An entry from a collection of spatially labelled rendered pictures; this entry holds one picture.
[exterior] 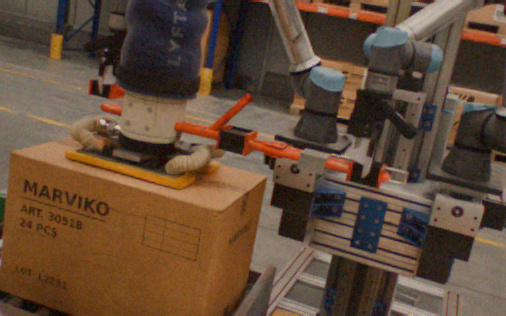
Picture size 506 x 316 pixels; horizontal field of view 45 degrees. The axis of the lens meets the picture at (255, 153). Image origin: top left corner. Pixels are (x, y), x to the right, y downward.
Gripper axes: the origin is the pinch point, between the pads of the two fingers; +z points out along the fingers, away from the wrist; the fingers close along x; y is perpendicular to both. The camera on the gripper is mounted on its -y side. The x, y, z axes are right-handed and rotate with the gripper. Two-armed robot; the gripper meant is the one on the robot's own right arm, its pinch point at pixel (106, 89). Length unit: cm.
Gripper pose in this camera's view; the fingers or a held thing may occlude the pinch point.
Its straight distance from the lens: 207.8
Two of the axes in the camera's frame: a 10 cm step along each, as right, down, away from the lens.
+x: 2.9, -1.7, 9.4
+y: 9.4, 2.4, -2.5
